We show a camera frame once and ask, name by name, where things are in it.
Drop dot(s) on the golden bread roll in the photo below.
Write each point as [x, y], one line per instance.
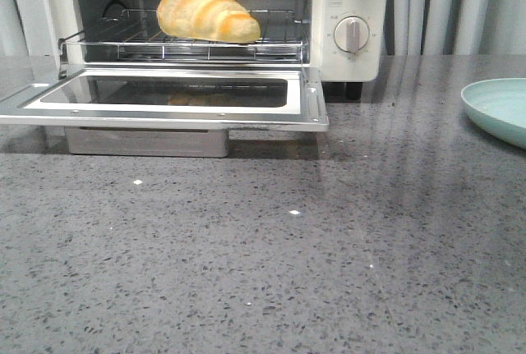
[210, 20]

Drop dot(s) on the white Toshiba toaster oven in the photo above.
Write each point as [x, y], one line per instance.
[353, 58]

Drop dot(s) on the lower oven control knob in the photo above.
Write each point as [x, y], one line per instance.
[351, 34]

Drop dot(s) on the light green round plate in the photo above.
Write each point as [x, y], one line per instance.
[497, 106]

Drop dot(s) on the oven glass door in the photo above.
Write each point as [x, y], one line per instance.
[173, 98]

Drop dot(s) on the white curtain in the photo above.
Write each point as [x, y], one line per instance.
[427, 27]

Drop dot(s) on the metal oven wire rack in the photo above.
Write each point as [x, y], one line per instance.
[135, 38]

